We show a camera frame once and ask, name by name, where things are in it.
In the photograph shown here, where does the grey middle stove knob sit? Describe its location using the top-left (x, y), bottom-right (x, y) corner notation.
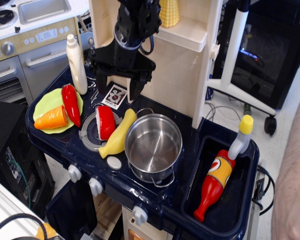
top-left (88, 177), bottom-right (104, 197)

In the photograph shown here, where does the black monitor screen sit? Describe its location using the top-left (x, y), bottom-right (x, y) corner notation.
top-left (212, 0), bottom-right (300, 110)

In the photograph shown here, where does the grey wooden toy kitchen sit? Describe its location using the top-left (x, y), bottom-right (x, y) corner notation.
top-left (0, 0), bottom-right (89, 104)

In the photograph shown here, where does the red yellow toy ketchup bottle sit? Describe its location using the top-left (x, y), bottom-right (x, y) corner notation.
top-left (193, 150), bottom-right (236, 223)

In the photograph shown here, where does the yellow toy corn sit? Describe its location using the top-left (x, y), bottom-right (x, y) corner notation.
top-left (159, 0), bottom-right (180, 28)

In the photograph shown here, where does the black cable loop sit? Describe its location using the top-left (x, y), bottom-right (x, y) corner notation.
top-left (251, 164), bottom-right (276, 216)

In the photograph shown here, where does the cream toy kitchen shelf tower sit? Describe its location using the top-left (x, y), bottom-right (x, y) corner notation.
top-left (102, 0), bottom-right (222, 129)

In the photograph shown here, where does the white toy bottle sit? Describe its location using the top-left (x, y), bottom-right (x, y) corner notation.
top-left (66, 34), bottom-right (88, 95)

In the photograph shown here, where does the yellow toy banana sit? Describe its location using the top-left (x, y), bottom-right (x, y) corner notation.
top-left (98, 108), bottom-right (137, 159)

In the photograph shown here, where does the red and white toy sushi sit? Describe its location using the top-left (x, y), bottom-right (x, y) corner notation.
top-left (95, 105), bottom-right (116, 141)

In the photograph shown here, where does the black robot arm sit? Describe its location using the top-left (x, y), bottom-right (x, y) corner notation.
top-left (88, 0), bottom-right (162, 102)

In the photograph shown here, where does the black computer tower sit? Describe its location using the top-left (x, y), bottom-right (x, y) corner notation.
top-left (0, 102), bottom-right (55, 218)

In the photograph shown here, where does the grey right stove knob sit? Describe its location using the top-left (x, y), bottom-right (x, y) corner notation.
top-left (132, 205), bottom-right (148, 226)

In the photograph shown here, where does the black braided cable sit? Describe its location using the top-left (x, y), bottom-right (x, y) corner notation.
top-left (0, 212), bottom-right (48, 240)

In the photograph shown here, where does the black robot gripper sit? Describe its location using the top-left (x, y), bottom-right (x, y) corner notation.
top-left (88, 39), bottom-right (156, 104)

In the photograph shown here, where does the orange toy carrot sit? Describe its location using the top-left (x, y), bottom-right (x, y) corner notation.
top-left (34, 105), bottom-right (68, 130)

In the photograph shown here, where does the navy toy kitchen counter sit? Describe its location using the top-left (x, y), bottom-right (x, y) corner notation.
top-left (24, 64), bottom-right (260, 240)

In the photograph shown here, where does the grey left stove knob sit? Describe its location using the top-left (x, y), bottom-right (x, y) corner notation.
top-left (68, 164), bottom-right (82, 183)

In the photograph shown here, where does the white rolling stand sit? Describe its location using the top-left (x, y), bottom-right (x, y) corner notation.
top-left (208, 0), bottom-right (277, 136)

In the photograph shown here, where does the grey oval button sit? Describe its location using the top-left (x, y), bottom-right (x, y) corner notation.
top-left (106, 156), bottom-right (122, 171)

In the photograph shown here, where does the stainless steel pot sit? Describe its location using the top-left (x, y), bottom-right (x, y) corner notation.
top-left (124, 112), bottom-right (183, 188)

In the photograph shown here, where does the grey yellow toy faucet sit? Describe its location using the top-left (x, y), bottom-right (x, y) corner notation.
top-left (227, 114), bottom-right (254, 160)

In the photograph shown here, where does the grey stove knob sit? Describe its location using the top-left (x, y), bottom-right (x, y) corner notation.
top-left (68, 164), bottom-right (82, 183)
top-left (88, 177), bottom-right (104, 197)
top-left (132, 205), bottom-right (148, 226)

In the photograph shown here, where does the person's forearm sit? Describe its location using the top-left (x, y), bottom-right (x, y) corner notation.
top-left (271, 103), bottom-right (300, 240)

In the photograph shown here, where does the red toy chili pepper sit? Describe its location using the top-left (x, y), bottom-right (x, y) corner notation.
top-left (61, 84), bottom-right (81, 127)

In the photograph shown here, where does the grey toy stove burner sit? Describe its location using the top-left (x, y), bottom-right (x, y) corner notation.
top-left (79, 106), bottom-right (122, 152)

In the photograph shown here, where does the light green toy plate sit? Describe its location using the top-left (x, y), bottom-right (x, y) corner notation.
top-left (33, 87), bottom-right (83, 134)

